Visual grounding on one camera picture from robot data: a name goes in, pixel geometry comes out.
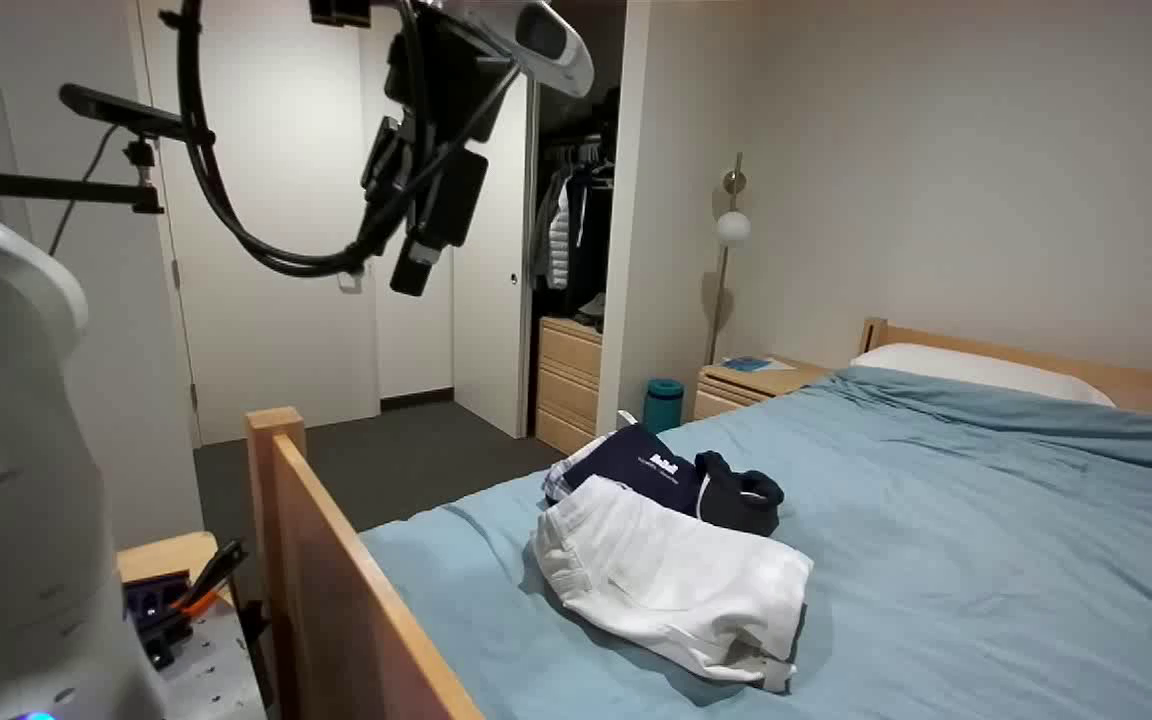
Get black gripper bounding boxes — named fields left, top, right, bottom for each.
left=361, top=122, right=488, bottom=298

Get white shorts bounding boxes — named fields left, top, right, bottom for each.
left=532, top=476, right=813, bottom=698

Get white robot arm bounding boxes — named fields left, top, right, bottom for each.
left=0, top=0, right=597, bottom=720

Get blue bed sheet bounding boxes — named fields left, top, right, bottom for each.
left=365, top=369, right=1152, bottom=720

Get white door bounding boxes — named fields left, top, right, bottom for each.
left=158, top=0, right=374, bottom=445

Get hanging clothes in closet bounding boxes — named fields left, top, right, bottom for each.
left=535, top=132, right=616, bottom=315

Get wooden dresser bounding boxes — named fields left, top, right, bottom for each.
left=535, top=315, right=600, bottom=452

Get teal trash bin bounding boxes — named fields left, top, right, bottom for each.
left=642, top=380, right=684, bottom=432

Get navy blue folded clothes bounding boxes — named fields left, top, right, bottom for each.
left=541, top=426, right=785, bottom=537

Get wooden nightstand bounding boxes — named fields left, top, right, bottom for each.
left=691, top=355, right=823, bottom=421

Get blue book on nightstand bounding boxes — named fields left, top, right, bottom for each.
left=721, top=355, right=772, bottom=371

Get white pillow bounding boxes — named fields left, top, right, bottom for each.
left=851, top=343, right=1114, bottom=408

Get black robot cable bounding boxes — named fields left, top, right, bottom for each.
left=155, top=0, right=526, bottom=280

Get black camera on stand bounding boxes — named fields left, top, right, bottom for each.
left=0, top=86, right=210, bottom=212

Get globe wall lamp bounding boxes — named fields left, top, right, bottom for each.
left=707, top=162, right=751, bottom=348

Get wooden bed frame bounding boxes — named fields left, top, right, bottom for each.
left=248, top=326, right=1152, bottom=720

